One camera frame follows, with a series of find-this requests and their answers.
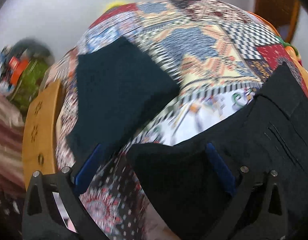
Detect orange box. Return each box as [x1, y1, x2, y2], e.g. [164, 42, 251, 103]
[9, 56, 30, 85]

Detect green bag with items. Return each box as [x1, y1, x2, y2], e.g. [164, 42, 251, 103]
[0, 37, 55, 98]

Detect patchwork printed blanket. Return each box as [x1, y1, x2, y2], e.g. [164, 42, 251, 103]
[44, 0, 308, 240]

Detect yellow curved object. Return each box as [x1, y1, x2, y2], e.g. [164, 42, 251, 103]
[102, 1, 127, 13]

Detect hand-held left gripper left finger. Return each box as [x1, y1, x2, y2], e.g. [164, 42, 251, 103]
[21, 143, 110, 240]

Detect black pants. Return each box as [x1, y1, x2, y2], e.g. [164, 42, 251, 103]
[127, 61, 308, 240]

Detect green patterned bag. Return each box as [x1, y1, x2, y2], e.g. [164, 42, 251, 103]
[11, 59, 50, 113]

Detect folded dark pants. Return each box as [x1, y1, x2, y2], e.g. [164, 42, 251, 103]
[65, 36, 181, 161]

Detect wooden lap table with cutouts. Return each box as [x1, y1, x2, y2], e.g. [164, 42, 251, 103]
[21, 79, 65, 179]

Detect striped red curtain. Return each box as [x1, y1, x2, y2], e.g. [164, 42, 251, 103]
[0, 90, 28, 205]

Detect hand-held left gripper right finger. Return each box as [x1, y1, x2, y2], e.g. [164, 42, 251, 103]
[205, 142, 290, 240]

